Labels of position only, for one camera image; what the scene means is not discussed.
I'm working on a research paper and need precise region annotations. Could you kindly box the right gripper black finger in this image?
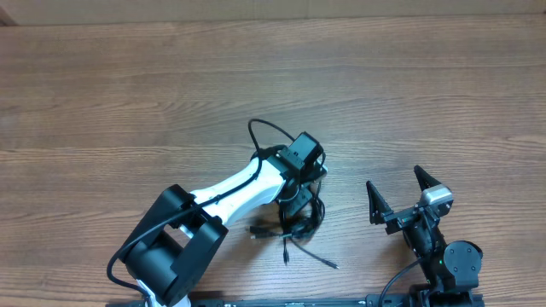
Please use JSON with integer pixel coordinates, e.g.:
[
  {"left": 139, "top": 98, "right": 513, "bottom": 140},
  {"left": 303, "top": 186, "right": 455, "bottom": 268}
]
[
  {"left": 366, "top": 181, "right": 392, "bottom": 224},
  {"left": 414, "top": 165, "right": 441, "bottom": 191}
]

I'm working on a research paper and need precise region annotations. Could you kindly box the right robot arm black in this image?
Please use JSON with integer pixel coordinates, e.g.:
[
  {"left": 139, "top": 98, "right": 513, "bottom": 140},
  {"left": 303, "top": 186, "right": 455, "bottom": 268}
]
[{"left": 366, "top": 165, "right": 483, "bottom": 295}]

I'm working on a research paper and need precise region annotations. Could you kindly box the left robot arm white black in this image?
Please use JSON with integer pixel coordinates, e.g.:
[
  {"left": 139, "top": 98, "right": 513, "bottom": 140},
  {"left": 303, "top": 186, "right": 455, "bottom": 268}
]
[{"left": 114, "top": 132, "right": 328, "bottom": 306}]

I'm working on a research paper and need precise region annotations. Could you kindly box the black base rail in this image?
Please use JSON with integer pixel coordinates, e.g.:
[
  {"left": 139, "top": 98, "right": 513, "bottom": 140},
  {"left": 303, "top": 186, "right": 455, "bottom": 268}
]
[{"left": 106, "top": 290, "right": 485, "bottom": 307}]

